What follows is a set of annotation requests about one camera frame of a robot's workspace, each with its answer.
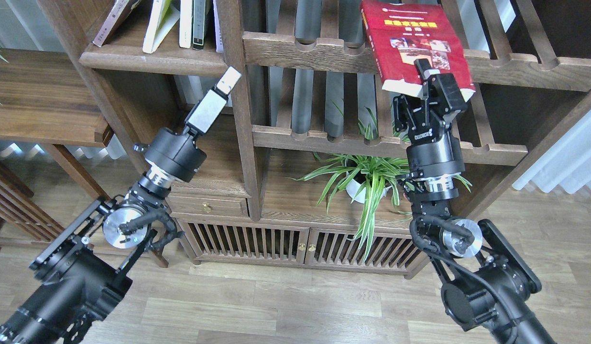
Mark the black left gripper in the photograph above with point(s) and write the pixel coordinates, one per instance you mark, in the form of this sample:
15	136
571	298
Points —
175	155

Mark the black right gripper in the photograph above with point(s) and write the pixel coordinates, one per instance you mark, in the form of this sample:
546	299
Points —
434	155

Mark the red cover book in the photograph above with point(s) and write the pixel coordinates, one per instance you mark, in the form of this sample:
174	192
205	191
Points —
399	34

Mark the yellow green cover book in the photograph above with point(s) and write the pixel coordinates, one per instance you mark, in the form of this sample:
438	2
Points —
163	17

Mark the dark maroon cover book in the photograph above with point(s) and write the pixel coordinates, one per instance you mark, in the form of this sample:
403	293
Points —
116	16

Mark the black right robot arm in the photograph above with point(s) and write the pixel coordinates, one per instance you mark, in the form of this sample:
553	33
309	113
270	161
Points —
484	280

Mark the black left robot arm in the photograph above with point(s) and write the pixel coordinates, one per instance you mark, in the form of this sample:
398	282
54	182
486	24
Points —
83	272

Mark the dark green upright book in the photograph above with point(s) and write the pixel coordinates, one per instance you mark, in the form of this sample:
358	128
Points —
200	12

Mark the white upright book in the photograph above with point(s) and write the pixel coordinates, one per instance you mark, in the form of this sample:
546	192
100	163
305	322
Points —
186	24

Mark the dark wooden bookshelf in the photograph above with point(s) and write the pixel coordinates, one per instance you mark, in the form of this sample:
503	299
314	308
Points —
298	96

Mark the green spider plant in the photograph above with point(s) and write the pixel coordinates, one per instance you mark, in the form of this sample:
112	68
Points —
342	168

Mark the white curtain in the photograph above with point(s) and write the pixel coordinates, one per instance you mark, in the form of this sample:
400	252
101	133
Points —
567	164

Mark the wooden side table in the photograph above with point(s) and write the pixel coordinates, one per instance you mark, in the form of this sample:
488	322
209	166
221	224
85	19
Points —
44	100

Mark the wooden slatted rack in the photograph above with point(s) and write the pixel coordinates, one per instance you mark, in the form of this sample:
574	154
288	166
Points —
17	208

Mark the white book behind post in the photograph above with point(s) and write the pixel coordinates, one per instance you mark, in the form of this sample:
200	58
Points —
217	29

